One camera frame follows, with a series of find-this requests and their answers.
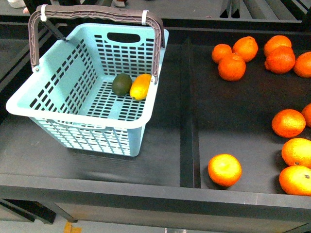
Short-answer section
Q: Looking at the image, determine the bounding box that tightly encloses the green avocado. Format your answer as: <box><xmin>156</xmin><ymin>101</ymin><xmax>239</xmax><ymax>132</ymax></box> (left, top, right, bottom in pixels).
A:
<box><xmin>112</xmin><ymin>73</ymin><xmax>132</xmax><ymax>96</ymax></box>

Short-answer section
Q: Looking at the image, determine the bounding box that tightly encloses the light blue plastic basket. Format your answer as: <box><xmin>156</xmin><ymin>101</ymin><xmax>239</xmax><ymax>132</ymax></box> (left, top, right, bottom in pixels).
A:
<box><xmin>6</xmin><ymin>5</ymin><xmax>169</xmax><ymax>157</ymax></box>

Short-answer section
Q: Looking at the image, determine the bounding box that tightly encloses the orange front centre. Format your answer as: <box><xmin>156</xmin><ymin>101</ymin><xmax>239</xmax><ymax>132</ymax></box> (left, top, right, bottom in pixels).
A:
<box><xmin>207</xmin><ymin>154</ymin><xmax>242</xmax><ymax>187</ymax></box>

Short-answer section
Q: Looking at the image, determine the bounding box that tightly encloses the orange below top pair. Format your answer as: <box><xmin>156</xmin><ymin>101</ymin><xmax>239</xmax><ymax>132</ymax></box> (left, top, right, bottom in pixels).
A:
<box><xmin>218</xmin><ymin>53</ymin><xmax>246</xmax><ymax>82</ymax></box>

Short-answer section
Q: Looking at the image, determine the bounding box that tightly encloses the orange small top left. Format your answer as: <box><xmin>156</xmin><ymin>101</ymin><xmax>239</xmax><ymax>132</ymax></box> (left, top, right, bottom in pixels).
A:
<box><xmin>211</xmin><ymin>44</ymin><xmax>232</xmax><ymax>64</ymax></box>

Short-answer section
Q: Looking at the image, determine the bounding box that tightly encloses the orange top middle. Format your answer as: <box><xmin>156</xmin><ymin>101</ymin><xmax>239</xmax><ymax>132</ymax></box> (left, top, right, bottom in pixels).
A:
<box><xmin>232</xmin><ymin>36</ymin><xmax>259</xmax><ymax>63</ymax></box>

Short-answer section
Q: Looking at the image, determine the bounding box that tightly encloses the orange mid right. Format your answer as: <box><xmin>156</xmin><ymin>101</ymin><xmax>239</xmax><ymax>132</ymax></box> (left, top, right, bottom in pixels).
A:
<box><xmin>271</xmin><ymin>109</ymin><xmax>306</xmax><ymax>138</ymax></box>

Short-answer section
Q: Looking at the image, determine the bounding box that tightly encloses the orange top right front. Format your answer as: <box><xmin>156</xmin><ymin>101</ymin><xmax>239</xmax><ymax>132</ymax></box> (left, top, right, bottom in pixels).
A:
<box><xmin>264</xmin><ymin>46</ymin><xmax>296</xmax><ymax>74</ymax></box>

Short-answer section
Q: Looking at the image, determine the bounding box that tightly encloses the yellow floor tape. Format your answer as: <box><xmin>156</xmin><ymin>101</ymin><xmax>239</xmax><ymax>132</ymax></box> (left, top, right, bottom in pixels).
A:
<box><xmin>63</xmin><ymin>222</ymin><xmax>82</xmax><ymax>233</ymax></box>

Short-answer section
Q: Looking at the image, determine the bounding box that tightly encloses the orange lower right upper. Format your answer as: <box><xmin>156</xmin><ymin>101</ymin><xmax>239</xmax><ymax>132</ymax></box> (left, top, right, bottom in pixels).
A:
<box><xmin>281</xmin><ymin>138</ymin><xmax>311</xmax><ymax>168</ymax></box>

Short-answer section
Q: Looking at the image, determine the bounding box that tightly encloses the orange top right back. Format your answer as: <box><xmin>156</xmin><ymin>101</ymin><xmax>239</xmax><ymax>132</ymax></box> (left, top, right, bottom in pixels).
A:
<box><xmin>263</xmin><ymin>35</ymin><xmax>292</xmax><ymax>57</ymax></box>

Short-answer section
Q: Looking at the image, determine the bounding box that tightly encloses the orange right edge middle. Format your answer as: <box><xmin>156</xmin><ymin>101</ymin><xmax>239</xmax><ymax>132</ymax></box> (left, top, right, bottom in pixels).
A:
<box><xmin>301</xmin><ymin>103</ymin><xmax>311</xmax><ymax>127</ymax></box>

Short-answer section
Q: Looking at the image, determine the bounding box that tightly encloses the orange edge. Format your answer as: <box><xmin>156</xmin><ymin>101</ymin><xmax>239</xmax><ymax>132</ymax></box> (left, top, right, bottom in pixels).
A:
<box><xmin>301</xmin><ymin>103</ymin><xmax>311</xmax><ymax>127</ymax></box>
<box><xmin>294</xmin><ymin>51</ymin><xmax>311</xmax><ymax>78</ymax></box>

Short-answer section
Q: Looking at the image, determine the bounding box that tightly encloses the orange lower right corner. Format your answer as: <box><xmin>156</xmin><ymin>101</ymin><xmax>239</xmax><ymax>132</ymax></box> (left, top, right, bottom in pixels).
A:
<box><xmin>279</xmin><ymin>166</ymin><xmax>311</xmax><ymax>196</ymax></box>

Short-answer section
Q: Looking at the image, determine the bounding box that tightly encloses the orange right edge upper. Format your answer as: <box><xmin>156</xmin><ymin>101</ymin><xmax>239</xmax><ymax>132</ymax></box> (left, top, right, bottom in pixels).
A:
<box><xmin>294</xmin><ymin>51</ymin><xmax>311</xmax><ymax>78</ymax></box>

